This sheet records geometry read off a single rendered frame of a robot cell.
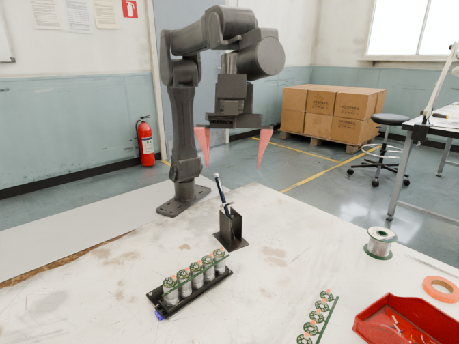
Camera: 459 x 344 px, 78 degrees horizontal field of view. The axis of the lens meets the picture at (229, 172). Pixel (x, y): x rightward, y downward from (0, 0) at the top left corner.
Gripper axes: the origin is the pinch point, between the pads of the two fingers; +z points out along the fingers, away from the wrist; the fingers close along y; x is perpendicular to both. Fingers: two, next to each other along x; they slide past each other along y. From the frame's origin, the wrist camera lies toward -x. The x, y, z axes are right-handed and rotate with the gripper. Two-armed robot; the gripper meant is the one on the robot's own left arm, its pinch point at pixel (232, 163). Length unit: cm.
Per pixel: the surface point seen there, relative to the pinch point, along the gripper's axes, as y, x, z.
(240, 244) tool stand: 2.0, 11.7, 20.3
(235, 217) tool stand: 0.6, 12.7, 14.1
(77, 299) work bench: -27.7, -5.8, 26.3
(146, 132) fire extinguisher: -107, 243, -9
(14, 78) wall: -190, 171, -47
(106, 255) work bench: -28.2, 6.1, 22.8
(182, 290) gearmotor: -7.8, -6.7, 22.5
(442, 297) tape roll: 39.7, -1.9, 23.0
